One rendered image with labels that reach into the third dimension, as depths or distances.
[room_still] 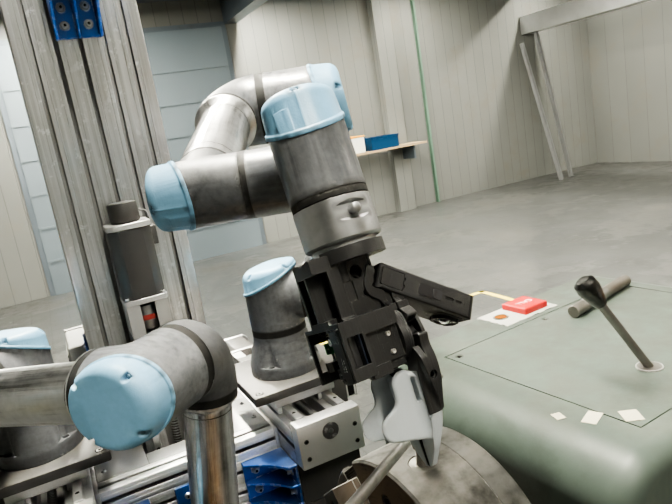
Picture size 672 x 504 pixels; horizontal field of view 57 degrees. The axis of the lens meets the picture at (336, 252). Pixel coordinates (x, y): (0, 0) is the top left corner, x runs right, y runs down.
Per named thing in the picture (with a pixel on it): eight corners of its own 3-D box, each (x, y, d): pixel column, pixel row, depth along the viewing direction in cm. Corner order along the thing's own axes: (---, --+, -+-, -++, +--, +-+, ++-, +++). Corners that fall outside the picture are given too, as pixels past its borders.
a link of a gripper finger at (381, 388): (373, 482, 57) (341, 386, 58) (423, 456, 60) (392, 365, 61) (390, 486, 54) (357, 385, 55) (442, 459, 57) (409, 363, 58)
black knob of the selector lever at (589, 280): (590, 303, 86) (587, 270, 85) (611, 307, 83) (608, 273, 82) (571, 311, 84) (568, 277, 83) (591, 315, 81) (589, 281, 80)
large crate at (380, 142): (388, 146, 1017) (386, 134, 1013) (400, 145, 983) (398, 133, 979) (361, 151, 997) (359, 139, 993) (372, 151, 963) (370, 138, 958)
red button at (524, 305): (523, 304, 122) (522, 295, 122) (548, 310, 117) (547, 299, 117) (502, 313, 119) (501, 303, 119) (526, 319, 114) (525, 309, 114)
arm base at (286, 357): (243, 366, 138) (234, 324, 136) (304, 346, 144) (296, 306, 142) (265, 387, 125) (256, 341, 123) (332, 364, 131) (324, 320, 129)
